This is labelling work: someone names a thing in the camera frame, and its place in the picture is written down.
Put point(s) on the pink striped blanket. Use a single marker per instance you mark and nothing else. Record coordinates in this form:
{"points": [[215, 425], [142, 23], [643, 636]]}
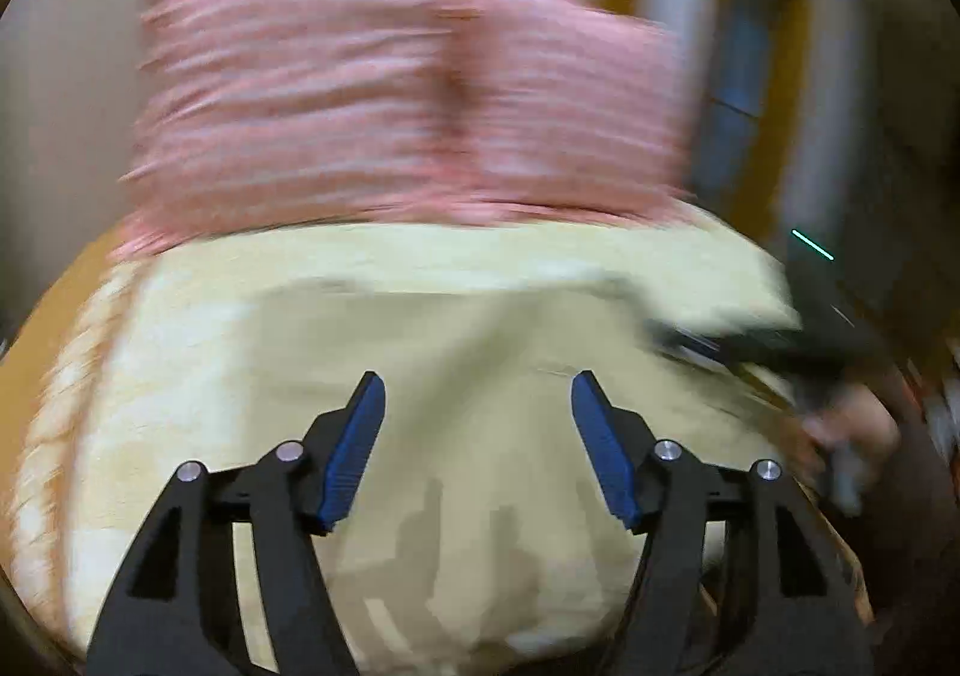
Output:
{"points": [[390, 91]]}

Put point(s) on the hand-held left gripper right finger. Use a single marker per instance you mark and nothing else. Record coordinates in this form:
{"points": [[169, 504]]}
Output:
{"points": [[604, 448]]}

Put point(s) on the beige pants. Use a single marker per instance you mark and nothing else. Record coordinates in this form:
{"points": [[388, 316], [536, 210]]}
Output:
{"points": [[465, 376]]}

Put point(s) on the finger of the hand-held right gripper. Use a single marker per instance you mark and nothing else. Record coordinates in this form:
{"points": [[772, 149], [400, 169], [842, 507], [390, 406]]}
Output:
{"points": [[697, 342]]}

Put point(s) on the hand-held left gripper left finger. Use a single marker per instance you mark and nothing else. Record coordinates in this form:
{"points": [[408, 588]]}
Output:
{"points": [[352, 451]]}

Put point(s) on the person's right hand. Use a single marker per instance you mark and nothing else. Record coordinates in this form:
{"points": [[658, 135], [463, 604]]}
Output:
{"points": [[851, 425]]}

